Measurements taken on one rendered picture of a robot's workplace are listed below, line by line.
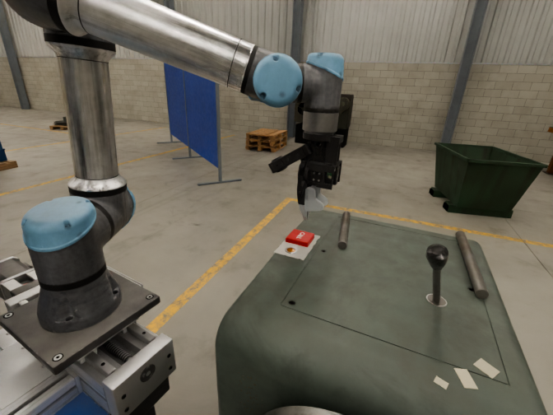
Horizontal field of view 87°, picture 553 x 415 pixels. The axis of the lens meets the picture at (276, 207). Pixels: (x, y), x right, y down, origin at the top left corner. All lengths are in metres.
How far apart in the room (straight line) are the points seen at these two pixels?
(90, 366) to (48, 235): 0.27
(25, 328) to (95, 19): 0.58
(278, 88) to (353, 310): 0.40
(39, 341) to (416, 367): 0.66
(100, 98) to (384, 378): 0.70
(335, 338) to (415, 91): 9.78
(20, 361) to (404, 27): 10.22
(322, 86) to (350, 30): 9.85
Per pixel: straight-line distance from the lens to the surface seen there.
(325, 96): 0.63
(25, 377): 0.83
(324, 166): 0.64
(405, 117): 10.15
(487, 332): 0.64
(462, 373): 0.54
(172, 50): 0.51
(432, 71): 10.16
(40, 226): 0.65
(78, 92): 0.71
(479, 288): 0.71
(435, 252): 0.51
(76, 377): 0.78
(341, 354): 0.50
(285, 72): 0.47
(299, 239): 0.74
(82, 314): 0.72
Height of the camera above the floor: 1.62
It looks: 22 degrees down
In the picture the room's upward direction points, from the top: 3 degrees clockwise
